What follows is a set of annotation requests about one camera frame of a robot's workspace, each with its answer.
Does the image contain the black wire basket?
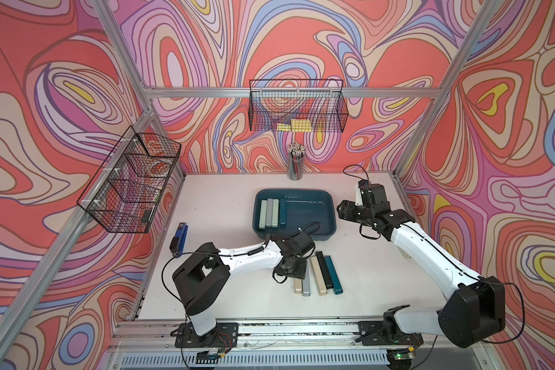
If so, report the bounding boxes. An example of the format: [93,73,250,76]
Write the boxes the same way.
[248,77,348,133]
[77,127,181,234]

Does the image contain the aluminium front rail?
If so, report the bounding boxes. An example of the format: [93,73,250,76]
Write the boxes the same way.
[104,318,502,369]

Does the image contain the light green bar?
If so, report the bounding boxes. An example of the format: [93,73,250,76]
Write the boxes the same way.
[271,199,280,228]

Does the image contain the teal plastic storage box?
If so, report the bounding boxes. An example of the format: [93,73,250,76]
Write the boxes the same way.
[251,188,337,241]

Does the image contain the pale green bar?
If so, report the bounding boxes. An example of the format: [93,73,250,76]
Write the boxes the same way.
[258,200,268,230]

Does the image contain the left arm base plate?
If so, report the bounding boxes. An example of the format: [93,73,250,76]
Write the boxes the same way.
[170,322,239,349]

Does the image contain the beige bar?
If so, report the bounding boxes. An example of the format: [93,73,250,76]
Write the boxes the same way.
[294,278,303,294]

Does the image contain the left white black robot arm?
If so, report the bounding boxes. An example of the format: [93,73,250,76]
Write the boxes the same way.
[172,221,321,338]

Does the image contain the black bar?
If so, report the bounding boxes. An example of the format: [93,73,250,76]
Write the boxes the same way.
[315,251,334,289]

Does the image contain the back black wire basket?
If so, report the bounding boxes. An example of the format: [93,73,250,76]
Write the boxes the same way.
[248,77,348,133]

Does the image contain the teal bar right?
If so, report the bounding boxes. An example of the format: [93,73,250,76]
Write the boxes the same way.
[325,256,343,294]

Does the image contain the left black wire basket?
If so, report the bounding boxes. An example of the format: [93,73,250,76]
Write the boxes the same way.
[77,127,181,234]

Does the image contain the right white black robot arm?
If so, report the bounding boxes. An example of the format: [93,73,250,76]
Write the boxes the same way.
[336,174,506,348]

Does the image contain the dark teal bar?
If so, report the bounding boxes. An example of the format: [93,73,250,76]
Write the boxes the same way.
[278,198,286,226]

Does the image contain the yellow sticky notes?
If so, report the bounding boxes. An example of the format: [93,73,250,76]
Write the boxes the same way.
[276,119,313,133]

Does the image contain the tan bar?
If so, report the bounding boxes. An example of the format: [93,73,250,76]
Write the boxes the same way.
[310,256,328,296]

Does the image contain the clear cup of pencils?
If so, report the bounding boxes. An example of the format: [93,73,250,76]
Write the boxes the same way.
[288,142,305,180]

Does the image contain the grey bar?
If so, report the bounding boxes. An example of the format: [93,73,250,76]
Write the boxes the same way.
[265,198,274,228]
[302,271,311,297]

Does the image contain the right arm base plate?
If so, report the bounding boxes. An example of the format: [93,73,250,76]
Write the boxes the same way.
[355,320,424,348]

